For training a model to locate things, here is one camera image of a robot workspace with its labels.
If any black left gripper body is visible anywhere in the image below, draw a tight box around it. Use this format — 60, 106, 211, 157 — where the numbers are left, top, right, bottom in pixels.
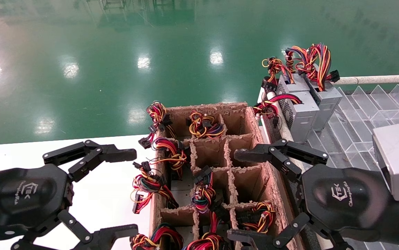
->
0, 163, 74, 242

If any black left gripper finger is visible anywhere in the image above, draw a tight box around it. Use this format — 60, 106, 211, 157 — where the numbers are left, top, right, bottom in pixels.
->
11, 209, 139, 250
43, 140, 137, 183

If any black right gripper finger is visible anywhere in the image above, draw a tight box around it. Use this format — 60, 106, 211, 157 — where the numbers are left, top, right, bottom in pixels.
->
227, 212, 355, 250
234, 139, 328, 183

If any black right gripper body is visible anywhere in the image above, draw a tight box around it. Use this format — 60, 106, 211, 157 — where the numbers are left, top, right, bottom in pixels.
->
302, 164, 399, 248

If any brown cardboard divider box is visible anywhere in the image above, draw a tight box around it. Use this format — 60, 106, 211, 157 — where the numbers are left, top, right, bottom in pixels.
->
150, 102, 306, 250

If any clear acrylic divider tray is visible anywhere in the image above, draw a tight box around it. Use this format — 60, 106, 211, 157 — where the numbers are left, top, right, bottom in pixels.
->
307, 83, 399, 250

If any lower right cable bundle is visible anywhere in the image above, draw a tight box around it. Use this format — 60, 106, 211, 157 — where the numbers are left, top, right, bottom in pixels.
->
236, 201, 277, 234

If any cable bundle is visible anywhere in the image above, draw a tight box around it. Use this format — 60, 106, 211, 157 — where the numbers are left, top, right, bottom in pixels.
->
150, 137, 188, 180
185, 211, 231, 250
190, 165, 229, 223
130, 161, 180, 214
129, 223, 185, 250
236, 201, 277, 234

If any bottom middle cable bundle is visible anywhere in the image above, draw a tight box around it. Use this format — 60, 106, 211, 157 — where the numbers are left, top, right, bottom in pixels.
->
185, 211, 231, 250

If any bottom left cable bundle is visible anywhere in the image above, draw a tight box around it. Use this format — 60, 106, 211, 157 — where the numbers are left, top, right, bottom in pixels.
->
129, 223, 185, 250

